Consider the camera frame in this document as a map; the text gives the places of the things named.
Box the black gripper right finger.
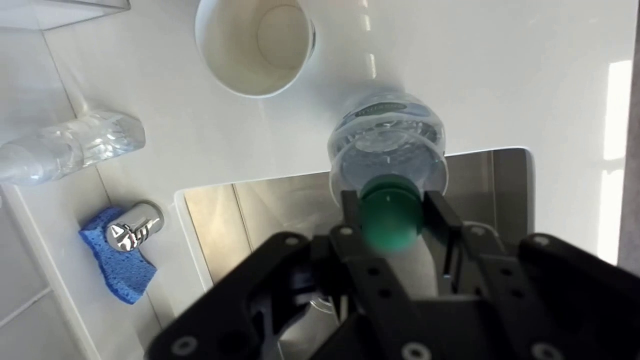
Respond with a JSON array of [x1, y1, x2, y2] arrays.
[[425, 187, 640, 360]]

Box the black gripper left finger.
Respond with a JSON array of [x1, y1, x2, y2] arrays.
[[146, 187, 429, 360]]

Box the green bottle cap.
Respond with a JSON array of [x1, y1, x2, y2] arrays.
[[359, 173, 427, 254]]

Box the clear dish soap bottle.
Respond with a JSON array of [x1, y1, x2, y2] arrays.
[[326, 88, 450, 206]]

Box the small clear plastic bottle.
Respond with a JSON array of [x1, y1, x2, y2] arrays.
[[0, 108, 149, 186]]

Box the stainless steel sink basin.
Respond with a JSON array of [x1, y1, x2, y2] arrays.
[[174, 146, 539, 360]]

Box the blue sponge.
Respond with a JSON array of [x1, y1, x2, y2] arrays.
[[79, 203, 161, 308]]

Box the small metal cylinder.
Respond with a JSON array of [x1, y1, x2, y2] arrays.
[[103, 200, 167, 254]]

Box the white paper cup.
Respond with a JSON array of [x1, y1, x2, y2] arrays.
[[195, 0, 321, 100]]

